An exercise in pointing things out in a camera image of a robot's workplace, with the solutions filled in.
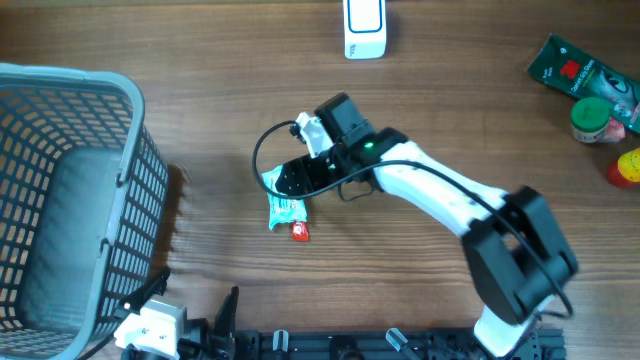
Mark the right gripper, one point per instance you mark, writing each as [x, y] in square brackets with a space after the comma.
[312, 181]

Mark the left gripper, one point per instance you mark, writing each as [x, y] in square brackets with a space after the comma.
[222, 345]

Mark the teal wet wipes pack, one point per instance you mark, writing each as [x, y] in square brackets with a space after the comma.
[282, 211]

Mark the red stick sachet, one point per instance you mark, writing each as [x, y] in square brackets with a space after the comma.
[300, 232]

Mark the green 3M gloves package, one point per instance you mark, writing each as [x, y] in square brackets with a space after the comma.
[565, 67]

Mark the green cap white jar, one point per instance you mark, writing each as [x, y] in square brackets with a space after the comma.
[590, 119]

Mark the small red white snack packet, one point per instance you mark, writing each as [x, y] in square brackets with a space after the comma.
[614, 132]

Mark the red yellow sauce bottle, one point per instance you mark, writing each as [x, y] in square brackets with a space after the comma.
[625, 172]

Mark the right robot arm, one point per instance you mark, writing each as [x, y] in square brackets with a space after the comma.
[517, 255]

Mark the white barcode scanner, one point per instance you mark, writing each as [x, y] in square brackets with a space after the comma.
[365, 30]

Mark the grey plastic shopping basket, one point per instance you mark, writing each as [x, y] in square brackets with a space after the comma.
[83, 188]

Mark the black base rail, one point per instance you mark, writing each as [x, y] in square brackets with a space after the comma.
[444, 343]

